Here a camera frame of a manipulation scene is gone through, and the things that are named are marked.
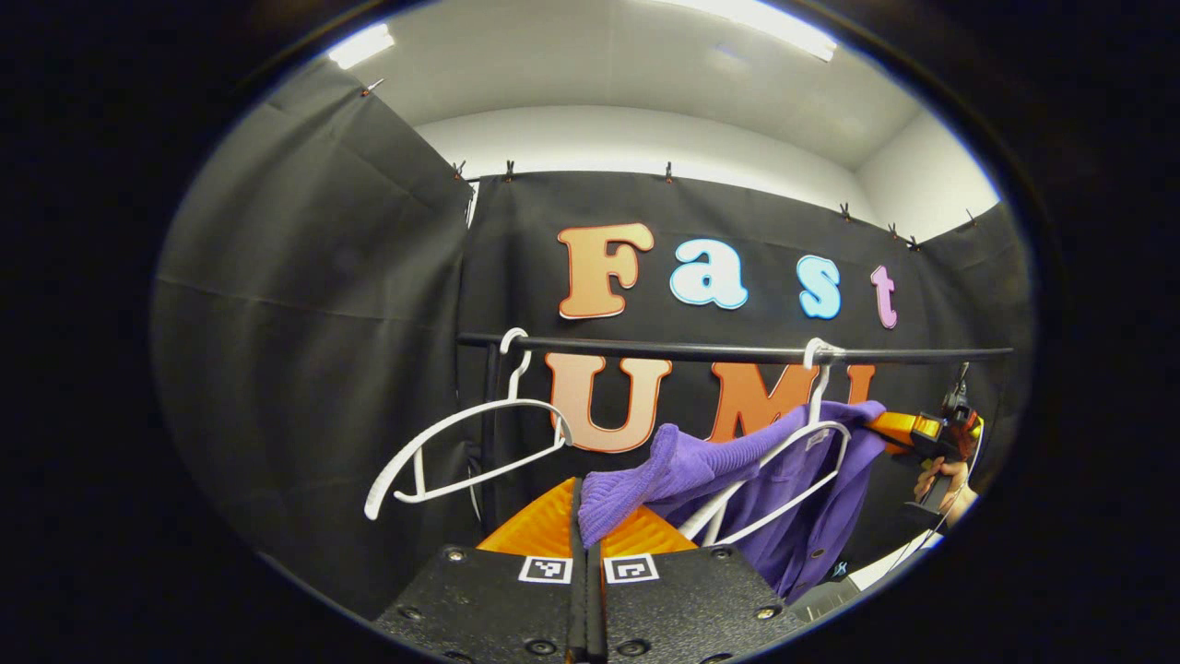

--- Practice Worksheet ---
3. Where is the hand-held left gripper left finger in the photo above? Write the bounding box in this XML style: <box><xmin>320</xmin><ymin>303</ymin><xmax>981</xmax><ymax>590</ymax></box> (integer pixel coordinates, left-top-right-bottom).
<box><xmin>373</xmin><ymin>475</ymin><xmax>588</xmax><ymax>664</ymax></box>

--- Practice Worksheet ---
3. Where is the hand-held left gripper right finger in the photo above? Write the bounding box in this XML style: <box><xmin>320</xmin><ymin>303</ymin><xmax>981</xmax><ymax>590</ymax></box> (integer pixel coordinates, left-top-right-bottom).
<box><xmin>587</xmin><ymin>505</ymin><xmax>810</xmax><ymax>664</ymax></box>

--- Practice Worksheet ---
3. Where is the white plastic hanger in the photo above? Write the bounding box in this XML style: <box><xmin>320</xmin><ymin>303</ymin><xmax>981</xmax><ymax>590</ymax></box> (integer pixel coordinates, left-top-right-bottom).
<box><xmin>678</xmin><ymin>338</ymin><xmax>853</xmax><ymax>547</ymax></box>
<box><xmin>364</xmin><ymin>327</ymin><xmax>574</xmax><ymax>522</ymax></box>

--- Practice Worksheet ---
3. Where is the purple corduroy shirt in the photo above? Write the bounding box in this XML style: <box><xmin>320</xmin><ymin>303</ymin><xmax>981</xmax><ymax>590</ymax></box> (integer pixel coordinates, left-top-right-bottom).
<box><xmin>578</xmin><ymin>399</ymin><xmax>888</xmax><ymax>605</ymax></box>

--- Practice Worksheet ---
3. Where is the white board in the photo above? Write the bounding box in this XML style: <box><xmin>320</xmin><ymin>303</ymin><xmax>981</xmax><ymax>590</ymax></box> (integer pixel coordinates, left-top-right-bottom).
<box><xmin>848</xmin><ymin>533</ymin><xmax>946</xmax><ymax>591</ymax></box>

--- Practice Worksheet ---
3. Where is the black backdrop cloth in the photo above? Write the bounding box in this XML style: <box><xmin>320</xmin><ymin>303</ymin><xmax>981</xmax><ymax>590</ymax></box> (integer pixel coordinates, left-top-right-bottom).
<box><xmin>152</xmin><ymin>60</ymin><xmax>1033</xmax><ymax>619</ymax></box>

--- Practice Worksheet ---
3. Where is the ceiling light panel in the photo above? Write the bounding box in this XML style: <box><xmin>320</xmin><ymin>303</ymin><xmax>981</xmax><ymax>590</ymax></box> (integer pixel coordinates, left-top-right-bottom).
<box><xmin>327</xmin><ymin>23</ymin><xmax>395</xmax><ymax>70</ymax></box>

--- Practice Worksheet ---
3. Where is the black clothes rail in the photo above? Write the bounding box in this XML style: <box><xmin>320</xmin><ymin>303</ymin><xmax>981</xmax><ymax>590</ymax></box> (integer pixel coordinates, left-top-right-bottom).
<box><xmin>458</xmin><ymin>332</ymin><xmax>1015</xmax><ymax>536</ymax></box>

